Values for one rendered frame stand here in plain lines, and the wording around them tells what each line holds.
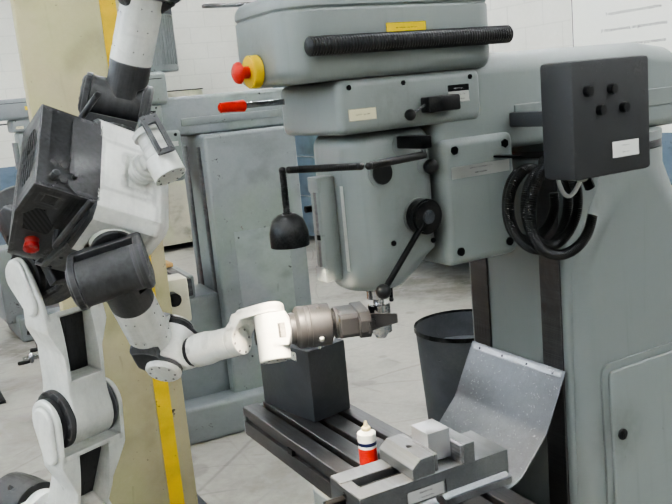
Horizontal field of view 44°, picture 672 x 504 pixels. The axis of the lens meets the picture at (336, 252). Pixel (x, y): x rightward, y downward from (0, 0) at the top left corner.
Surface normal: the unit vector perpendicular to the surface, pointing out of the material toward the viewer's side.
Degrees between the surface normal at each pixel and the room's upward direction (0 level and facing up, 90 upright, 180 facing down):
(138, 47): 108
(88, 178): 58
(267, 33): 90
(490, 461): 90
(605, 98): 90
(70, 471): 99
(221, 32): 90
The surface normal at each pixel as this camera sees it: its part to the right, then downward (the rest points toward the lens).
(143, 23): 0.47, 0.42
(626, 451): 0.50, 0.09
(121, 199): 0.61, -0.48
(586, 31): -0.86, 0.18
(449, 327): 0.18, 0.11
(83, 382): 0.78, 0.13
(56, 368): -0.62, 0.21
